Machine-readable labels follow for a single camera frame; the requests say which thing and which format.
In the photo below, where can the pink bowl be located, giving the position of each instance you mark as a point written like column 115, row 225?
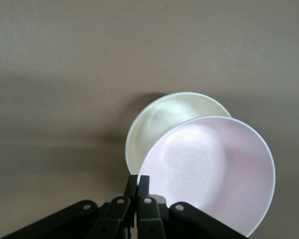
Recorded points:
column 214, row 174

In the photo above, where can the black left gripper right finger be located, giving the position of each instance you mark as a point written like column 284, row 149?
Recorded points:
column 149, row 219

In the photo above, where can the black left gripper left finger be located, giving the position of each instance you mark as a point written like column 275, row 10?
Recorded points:
column 114, row 216

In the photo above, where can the white bowl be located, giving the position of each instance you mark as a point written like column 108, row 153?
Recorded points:
column 164, row 112

